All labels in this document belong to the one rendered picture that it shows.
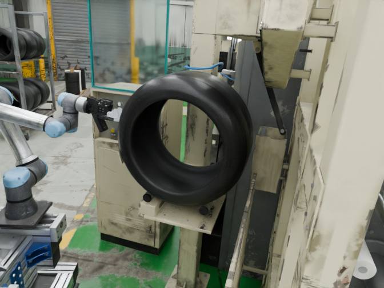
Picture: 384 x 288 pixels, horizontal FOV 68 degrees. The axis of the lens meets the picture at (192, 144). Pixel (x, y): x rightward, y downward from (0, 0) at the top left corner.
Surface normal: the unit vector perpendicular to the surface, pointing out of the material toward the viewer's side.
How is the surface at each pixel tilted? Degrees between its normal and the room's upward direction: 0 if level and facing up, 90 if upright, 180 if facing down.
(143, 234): 90
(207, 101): 81
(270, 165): 90
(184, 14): 90
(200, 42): 90
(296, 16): 72
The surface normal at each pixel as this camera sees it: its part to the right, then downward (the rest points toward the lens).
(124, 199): -0.26, 0.30
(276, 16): -0.26, 0.00
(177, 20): 0.04, 0.34
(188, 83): -0.06, -0.47
